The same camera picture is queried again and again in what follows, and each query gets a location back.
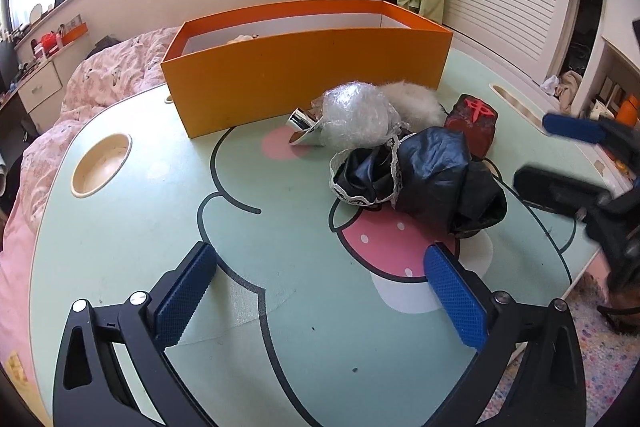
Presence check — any dark red pouch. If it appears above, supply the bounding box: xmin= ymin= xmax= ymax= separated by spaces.
xmin=445 ymin=94 xmax=498 ymax=159

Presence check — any black lace-trimmed cloth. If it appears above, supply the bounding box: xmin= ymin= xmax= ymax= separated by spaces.
xmin=330 ymin=127 xmax=508 ymax=239

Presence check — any white fluffy pompom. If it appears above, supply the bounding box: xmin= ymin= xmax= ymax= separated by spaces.
xmin=380 ymin=81 xmax=447 ymax=133

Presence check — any clear plastic wrap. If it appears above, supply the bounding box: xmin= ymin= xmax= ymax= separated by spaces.
xmin=319 ymin=81 xmax=401 ymax=150

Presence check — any small shiny metallic object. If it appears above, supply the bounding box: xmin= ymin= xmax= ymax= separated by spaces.
xmin=286 ymin=108 xmax=322 ymax=146

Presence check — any orange cardboard box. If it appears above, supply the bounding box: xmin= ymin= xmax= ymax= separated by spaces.
xmin=162 ymin=0 xmax=452 ymax=138

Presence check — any tan plush toy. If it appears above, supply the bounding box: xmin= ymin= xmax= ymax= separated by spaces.
xmin=226 ymin=34 xmax=259 ymax=44

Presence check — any white slatted wardrobe door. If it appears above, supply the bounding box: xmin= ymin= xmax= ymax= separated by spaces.
xmin=444 ymin=0 xmax=579 ymax=84

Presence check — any white drawer cabinet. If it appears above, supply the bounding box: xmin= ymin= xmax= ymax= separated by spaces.
xmin=17 ymin=34 xmax=93 ymax=133

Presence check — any pink floral duvet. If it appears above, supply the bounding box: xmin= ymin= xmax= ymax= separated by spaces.
xmin=1 ymin=27 xmax=178 ymax=391

